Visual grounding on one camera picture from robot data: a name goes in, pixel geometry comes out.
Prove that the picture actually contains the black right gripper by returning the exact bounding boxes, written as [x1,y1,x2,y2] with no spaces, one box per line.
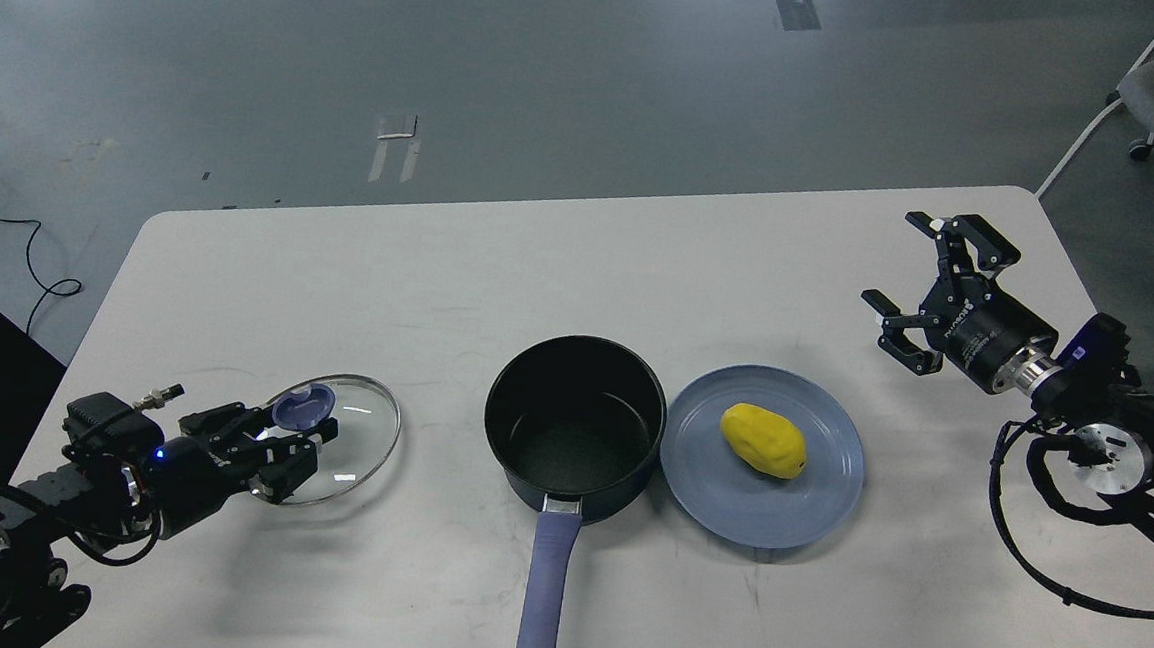
[861,211,1057,395]

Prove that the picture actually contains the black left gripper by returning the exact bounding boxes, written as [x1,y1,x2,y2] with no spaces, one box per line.
[142,401,338,540]

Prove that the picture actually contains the glass pot lid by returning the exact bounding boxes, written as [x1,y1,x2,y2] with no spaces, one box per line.
[258,372,402,507]

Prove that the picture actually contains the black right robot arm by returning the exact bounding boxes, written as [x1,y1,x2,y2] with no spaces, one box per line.
[862,211,1154,621]

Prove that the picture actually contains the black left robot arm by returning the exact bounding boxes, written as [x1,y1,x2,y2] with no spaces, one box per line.
[0,386,340,648]

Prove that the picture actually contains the blue plate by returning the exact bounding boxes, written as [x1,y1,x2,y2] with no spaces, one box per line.
[660,363,866,550]

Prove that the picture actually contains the dark blue saucepan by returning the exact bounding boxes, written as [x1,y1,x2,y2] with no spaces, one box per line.
[484,336,668,648]

